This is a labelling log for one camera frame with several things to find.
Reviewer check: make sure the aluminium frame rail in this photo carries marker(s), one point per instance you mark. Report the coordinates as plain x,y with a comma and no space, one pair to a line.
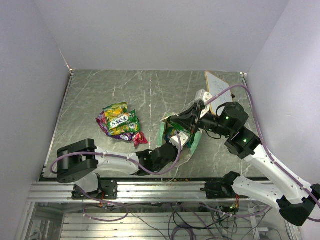
128,192

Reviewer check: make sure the red snack packet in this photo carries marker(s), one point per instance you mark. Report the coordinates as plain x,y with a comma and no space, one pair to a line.
139,139

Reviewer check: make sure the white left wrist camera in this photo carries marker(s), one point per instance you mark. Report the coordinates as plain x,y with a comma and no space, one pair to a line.
180,140

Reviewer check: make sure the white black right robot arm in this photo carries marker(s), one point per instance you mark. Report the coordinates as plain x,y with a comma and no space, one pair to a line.
294,198

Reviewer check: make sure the yellow green snack packet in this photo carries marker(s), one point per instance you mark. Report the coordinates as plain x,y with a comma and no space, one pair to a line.
116,115
131,126

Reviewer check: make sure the yellow framed whiteboard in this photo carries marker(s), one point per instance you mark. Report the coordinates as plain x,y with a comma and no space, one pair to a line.
215,85

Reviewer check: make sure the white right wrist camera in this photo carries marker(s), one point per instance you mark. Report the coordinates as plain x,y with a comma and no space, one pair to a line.
203,96

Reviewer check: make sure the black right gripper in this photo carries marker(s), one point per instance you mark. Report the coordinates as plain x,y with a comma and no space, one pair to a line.
187,118

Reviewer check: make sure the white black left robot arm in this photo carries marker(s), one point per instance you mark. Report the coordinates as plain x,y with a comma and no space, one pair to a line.
82,163

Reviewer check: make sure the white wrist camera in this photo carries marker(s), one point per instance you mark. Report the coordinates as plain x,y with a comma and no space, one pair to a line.
180,140
203,96

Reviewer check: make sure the green patterned paper bag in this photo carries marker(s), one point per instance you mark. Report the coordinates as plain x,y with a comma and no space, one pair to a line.
168,157

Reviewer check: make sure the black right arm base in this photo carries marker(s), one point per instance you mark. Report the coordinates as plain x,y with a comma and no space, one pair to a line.
215,188

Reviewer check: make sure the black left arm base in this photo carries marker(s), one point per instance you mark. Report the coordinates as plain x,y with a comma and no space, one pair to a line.
104,189

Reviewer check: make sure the purple Fox's berries candy bag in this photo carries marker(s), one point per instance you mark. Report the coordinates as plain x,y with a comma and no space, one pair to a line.
102,123

